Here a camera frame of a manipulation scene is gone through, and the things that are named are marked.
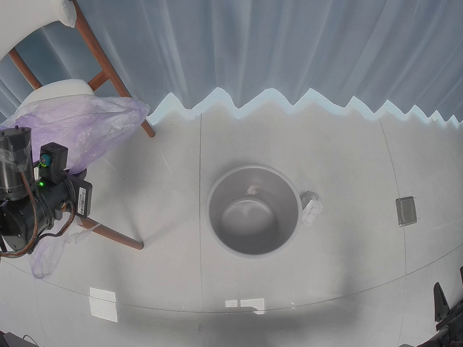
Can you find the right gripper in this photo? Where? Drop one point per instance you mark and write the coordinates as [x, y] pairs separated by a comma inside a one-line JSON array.
[[454, 327]]

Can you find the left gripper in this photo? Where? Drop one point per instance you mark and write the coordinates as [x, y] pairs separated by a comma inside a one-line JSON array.
[[54, 201]]

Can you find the purple plastic bag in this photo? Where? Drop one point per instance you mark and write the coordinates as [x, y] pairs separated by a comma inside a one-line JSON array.
[[90, 128]]

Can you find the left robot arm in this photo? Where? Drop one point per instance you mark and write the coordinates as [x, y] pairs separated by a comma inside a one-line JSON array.
[[11, 179]]

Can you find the pale grey trash bin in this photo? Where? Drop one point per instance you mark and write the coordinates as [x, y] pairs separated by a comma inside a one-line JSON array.
[[224, 201]]

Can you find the crumpled white paper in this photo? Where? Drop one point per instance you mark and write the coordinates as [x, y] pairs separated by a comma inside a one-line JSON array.
[[311, 208]]

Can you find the white cushioned wooden chair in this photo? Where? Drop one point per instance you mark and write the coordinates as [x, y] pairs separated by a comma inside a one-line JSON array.
[[21, 13]]

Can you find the blue-grey curtain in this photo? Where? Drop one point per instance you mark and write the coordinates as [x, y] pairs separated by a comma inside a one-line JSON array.
[[253, 31]]

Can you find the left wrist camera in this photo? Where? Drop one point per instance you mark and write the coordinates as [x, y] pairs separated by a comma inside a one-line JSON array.
[[54, 157]]

